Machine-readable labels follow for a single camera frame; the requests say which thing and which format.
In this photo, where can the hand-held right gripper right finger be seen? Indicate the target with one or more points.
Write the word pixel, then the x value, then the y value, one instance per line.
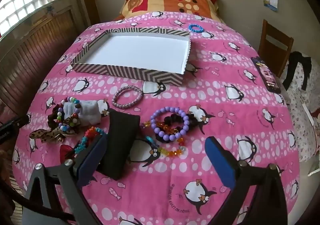
pixel 220 162

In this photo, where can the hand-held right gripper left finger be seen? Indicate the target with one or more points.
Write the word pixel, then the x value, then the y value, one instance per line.
pixel 92 157

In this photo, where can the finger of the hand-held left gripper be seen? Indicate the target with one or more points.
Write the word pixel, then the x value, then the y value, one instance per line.
pixel 11 127

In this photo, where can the red fabric bow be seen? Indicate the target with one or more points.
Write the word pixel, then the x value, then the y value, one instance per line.
pixel 66 151

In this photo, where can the leopard print bow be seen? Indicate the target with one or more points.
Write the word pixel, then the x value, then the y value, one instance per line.
pixel 41 135

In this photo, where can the pale blue terry wristband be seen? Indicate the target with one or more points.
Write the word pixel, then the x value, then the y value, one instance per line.
pixel 90 112

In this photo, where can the black scrunchie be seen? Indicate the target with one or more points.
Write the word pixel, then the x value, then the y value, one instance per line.
pixel 172 119

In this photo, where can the striped cardboard box tray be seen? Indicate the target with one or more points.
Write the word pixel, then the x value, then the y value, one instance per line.
pixel 140 50

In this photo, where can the pink penguin print blanket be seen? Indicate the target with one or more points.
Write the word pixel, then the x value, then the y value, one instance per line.
pixel 175 185

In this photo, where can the floral bedding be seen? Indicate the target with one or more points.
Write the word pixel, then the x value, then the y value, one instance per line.
pixel 300 120

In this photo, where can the black smartphone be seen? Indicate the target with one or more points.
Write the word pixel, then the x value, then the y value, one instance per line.
pixel 267 75

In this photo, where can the black garment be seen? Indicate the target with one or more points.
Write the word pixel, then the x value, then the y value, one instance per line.
pixel 297 65

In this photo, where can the wooden chair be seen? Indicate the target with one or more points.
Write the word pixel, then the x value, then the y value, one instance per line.
pixel 265 40

